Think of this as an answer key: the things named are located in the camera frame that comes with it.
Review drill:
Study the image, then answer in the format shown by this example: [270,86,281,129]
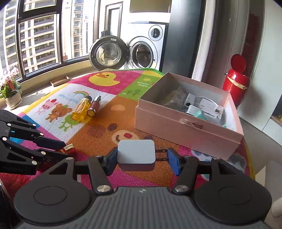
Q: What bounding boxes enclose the red lighter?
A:
[59,144,76,157]

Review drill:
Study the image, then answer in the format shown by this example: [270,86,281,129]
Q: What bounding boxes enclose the teal handheld fan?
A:
[194,110,226,128]

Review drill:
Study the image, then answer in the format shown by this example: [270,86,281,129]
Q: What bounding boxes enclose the white cable retail box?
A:
[198,98,224,119]

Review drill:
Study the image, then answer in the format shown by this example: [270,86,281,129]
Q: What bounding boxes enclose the white ethernet adapter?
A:
[184,94,199,107]

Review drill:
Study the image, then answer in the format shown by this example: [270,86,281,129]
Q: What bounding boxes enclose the potted flower plant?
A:
[1,66,22,110]

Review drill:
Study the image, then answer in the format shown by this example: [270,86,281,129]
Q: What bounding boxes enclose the colourful cartoon play mat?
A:
[1,70,255,199]

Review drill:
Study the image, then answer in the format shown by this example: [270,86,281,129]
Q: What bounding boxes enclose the pink cardboard box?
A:
[135,73,244,160]

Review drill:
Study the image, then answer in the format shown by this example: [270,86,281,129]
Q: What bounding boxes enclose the brown lipstick tube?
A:
[87,95,102,117]

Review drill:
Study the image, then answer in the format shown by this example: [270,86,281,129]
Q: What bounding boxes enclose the amber perfume bottle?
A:
[71,95,92,122]

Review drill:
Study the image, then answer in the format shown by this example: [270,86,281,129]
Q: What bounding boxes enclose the small cardboard tray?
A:
[50,75,70,87]

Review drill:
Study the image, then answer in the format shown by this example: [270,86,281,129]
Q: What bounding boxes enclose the red lidded trash bin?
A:
[222,54,250,107]

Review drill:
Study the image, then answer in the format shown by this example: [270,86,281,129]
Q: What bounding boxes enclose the white washing machine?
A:
[89,21,169,71]

